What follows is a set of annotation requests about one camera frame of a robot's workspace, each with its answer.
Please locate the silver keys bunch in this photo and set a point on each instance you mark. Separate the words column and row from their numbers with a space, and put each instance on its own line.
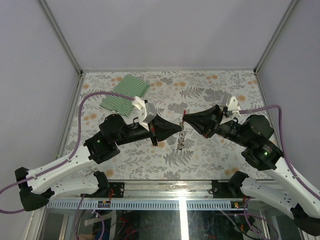
column 181, row 135

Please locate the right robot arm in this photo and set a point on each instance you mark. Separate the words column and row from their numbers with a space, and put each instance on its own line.
column 300, row 201

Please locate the green white striped cloth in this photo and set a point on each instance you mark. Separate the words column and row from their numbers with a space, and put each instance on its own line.
column 125, row 92

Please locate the aluminium front rail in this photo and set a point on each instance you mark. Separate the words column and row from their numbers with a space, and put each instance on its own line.
column 150, row 190

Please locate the blue slotted cable duct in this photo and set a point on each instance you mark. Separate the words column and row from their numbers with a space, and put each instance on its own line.
column 121, row 204

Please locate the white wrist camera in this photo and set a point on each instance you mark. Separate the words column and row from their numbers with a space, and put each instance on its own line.
column 229, row 106
column 146, row 111

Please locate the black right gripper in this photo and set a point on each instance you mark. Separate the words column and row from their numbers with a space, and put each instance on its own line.
column 207, row 122

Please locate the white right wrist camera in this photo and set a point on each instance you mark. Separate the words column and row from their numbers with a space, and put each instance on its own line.
column 229, row 106

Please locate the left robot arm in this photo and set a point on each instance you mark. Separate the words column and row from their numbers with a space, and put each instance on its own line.
column 41, row 185

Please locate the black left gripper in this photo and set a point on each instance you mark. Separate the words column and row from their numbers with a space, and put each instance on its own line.
column 163, row 128

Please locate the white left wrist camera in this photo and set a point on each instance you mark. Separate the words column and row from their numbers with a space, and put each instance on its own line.
column 146, row 111

